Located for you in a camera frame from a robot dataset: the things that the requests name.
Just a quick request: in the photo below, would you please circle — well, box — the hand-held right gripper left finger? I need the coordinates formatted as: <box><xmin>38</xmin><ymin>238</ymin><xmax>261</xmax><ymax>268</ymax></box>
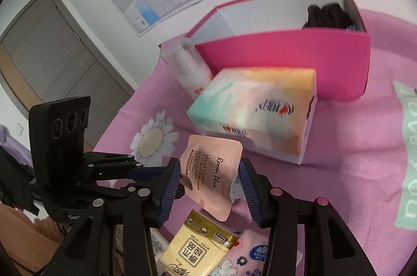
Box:
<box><xmin>46</xmin><ymin>158</ymin><xmax>182</xmax><ymax>276</ymax></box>

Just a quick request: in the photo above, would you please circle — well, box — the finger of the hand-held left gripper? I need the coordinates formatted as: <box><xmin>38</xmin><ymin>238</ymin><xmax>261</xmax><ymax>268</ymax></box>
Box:
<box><xmin>81</xmin><ymin>150</ymin><xmax>169</xmax><ymax>181</ymax></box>
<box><xmin>93</xmin><ymin>179</ymin><xmax>144</xmax><ymax>200</ymax></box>

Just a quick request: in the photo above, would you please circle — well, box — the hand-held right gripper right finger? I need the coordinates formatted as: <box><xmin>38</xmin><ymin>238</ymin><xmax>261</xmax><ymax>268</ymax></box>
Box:
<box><xmin>238</xmin><ymin>158</ymin><xmax>369</xmax><ymax>276</ymax></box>

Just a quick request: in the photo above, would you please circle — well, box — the pink hand cream sachet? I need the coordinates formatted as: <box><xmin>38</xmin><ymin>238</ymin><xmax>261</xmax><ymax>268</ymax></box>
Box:
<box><xmin>181</xmin><ymin>134</ymin><xmax>244</xmax><ymax>222</ymax></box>

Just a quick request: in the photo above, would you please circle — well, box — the white printed sachet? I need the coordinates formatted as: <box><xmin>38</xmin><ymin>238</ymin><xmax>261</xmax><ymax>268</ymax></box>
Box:
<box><xmin>148</xmin><ymin>227</ymin><xmax>170</xmax><ymax>267</ymax></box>

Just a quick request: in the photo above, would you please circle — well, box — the yellow tissue pack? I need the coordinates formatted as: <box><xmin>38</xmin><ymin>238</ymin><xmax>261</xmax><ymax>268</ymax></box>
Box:
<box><xmin>159</xmin><ymin>210</ymin><xmax>240</xmax><ymax>276</ymax></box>

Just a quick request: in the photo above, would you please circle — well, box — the pink floral tissue pack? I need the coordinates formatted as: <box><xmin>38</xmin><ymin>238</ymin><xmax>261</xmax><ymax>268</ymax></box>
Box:
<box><xmin>208</xmin><ymin>229</ymin><xmax>303</xmax><ymax>276</ymax></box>

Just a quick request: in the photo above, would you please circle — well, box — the pink cardboard box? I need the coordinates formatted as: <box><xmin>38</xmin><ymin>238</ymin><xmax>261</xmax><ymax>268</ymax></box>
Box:
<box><xmin>186</xmin><ymin>0</ymin><xmax>372</xmax><ymax>102</ymax></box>

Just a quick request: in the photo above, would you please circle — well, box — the black scrunchie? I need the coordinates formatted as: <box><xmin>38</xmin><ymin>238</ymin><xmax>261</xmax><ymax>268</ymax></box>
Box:
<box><xmin>301</xmin><ymin>3</ymin><xmax>362</xmax><ymax>32</ymax></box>

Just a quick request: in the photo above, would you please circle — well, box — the person's left forearm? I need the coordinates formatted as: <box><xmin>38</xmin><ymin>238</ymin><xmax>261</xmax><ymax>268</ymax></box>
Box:
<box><xmin>0</xmin><ymin>203</ymin><xmax>66</xmax><ymax>276</ymax></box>

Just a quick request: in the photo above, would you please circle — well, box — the dark object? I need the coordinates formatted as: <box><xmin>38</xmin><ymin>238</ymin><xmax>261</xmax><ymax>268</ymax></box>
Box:
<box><xmin>0</xmin><ymin>146</ymin><xmax>38</xmax><ymax>215</ymax></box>

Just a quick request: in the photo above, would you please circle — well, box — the purple cloth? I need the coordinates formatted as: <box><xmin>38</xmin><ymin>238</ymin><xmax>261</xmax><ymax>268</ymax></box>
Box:
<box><xmin>0</xmin><ymin>124</ymin><xmax>17</xmax><ymax>149</ymax></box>

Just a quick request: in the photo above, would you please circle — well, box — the pastel tissue box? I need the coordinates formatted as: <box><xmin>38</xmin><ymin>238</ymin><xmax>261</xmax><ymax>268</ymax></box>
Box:
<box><xmin>187</xmin><ymin>68</ymin><xmax>318</xmax><ymax>165</ymax></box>

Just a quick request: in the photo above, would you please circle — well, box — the grey door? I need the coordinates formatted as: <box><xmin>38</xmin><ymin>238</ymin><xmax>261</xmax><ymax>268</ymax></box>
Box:
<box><xmin>0</xmin><ymin>0</ymin><xmax>139</xmax><ymax>130</ymax></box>

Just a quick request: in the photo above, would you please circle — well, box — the white pump bottle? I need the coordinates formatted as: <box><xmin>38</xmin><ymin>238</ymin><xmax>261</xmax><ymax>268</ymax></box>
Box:
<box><xmin>162</xmin><ymin>38</ymin><xmax>215</xmax><ymax>101</ymax></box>

